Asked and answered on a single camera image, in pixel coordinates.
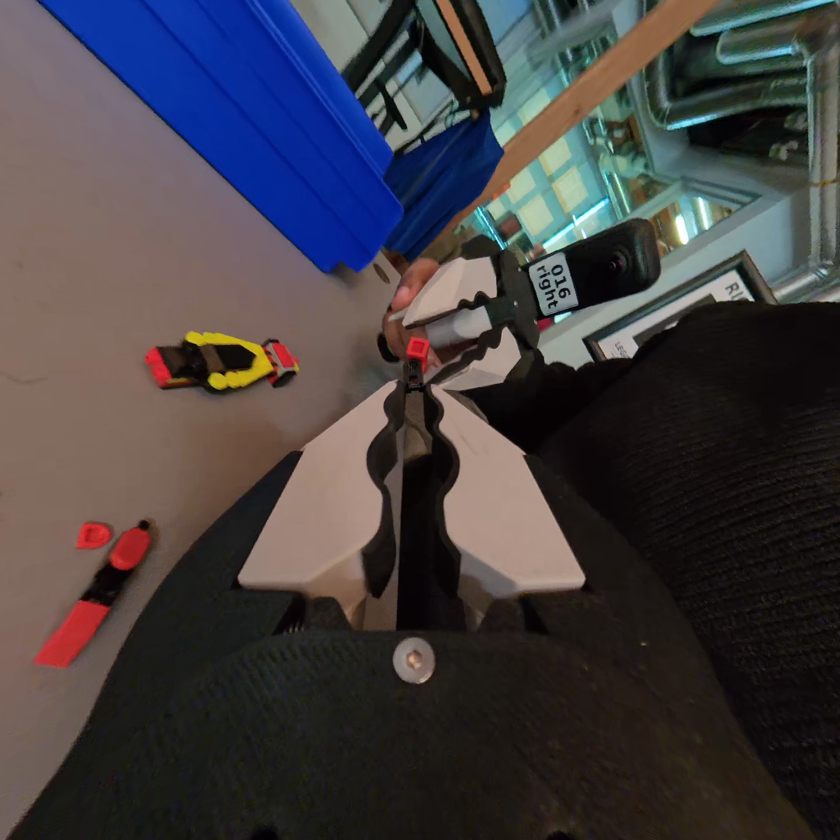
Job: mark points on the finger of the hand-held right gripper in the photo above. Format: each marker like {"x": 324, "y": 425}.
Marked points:
{"x": 453, "y": 289}
{"x": 479, "y": 379}

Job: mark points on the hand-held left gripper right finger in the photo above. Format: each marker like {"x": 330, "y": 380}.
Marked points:
{"x": 512, "y": 518}

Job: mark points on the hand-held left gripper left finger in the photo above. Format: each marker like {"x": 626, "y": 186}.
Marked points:
{"x": 308, "y": 518}

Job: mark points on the red and black lego assembly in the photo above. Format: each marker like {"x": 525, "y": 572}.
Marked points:
{"x": 417, "y": 348}

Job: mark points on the person's right forearm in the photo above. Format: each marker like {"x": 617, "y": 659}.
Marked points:
{"x": 525, "y": 407}

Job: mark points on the yellow red lego car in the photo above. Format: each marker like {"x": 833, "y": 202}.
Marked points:
{"x": 226, "y": 359}

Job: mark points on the red black rounded lego piece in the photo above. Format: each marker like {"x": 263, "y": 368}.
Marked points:
{"x": 131, "y": 548}

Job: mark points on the small red lego piece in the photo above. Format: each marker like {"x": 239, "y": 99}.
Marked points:
{"x": 92, "y": 537}

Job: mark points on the person's right hand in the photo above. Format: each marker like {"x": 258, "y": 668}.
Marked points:
{"x": 413, "y": 282}

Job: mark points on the black framed sign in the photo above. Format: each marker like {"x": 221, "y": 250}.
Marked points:
{"x": 663, "y": 328}

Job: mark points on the wooden beam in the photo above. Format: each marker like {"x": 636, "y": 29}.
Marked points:
{"x": 590, "y": 92}

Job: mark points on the person's black sweater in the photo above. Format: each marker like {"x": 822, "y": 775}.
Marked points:
{"x": 722, "y": 525}

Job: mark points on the silver ventilation ducts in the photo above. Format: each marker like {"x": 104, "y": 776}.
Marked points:
{"x": 820, "y": 164}

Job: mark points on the black frame table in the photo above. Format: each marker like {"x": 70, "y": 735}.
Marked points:
{"x": 453, "y": 59}

